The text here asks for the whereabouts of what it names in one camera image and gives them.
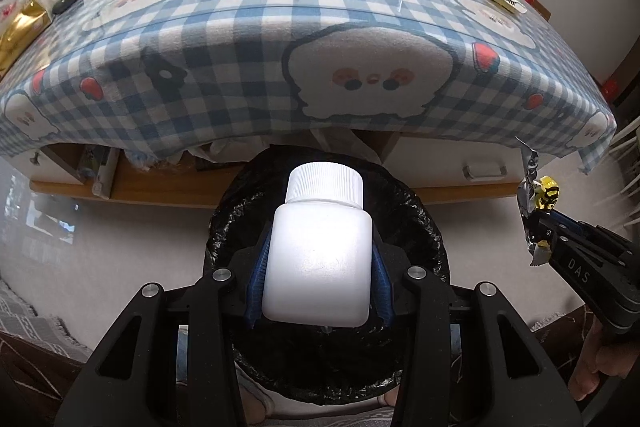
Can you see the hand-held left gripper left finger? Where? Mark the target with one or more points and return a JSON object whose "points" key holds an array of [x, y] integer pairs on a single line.
{"points": [[257, 277]]}

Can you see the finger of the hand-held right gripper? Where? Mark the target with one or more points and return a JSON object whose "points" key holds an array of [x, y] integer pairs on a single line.
{"points": [[570, 226], [545, 234]]}

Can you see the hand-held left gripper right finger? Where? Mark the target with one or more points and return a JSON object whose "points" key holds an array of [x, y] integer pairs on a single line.
{"points": [[382, 287]]}

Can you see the yellow snack packet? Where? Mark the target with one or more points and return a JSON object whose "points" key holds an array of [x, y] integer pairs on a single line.
{"points": [[545, 194]]}

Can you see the white plastic bottle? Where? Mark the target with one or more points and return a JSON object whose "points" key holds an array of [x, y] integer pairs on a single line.
{"points": [[317, 257]]}

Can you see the trash bin with black bag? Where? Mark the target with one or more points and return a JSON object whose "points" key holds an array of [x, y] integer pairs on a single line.
{"points": [[400, 217]]}

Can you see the person's right hand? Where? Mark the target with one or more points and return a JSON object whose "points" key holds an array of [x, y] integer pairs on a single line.
{"points": [[600, 367]]}

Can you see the white slatted chair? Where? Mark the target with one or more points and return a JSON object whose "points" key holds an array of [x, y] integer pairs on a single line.
{"points": [[627, 177]]}

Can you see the wooden table with white drawers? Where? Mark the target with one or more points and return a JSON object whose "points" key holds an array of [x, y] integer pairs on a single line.
{"points": [[150, 197]]}

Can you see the small red box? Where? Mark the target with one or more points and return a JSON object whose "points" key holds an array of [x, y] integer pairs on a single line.
{"points": [[610, 89]]}

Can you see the small colourful carton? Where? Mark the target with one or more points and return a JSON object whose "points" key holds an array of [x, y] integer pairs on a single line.
{"points": [[92, 167]]}

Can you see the blue checked cartoon tablecloth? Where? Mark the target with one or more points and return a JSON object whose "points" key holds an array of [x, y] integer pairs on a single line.
{"points": [[240, 57]]}

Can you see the red and yellow printed carton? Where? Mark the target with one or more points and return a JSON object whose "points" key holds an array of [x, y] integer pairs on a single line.
{"points": [[537, 4]]}

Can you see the grey patterned rug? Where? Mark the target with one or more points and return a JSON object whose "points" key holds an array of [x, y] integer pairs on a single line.
{"points": [[35, 322]]}

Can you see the dark grey computer mouse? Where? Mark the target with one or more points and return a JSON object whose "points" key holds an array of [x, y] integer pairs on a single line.
{"points": [[66, 1]]}

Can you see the gold foil bag red label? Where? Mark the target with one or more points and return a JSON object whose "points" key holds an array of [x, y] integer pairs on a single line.
{"points": [[22, 32]]}

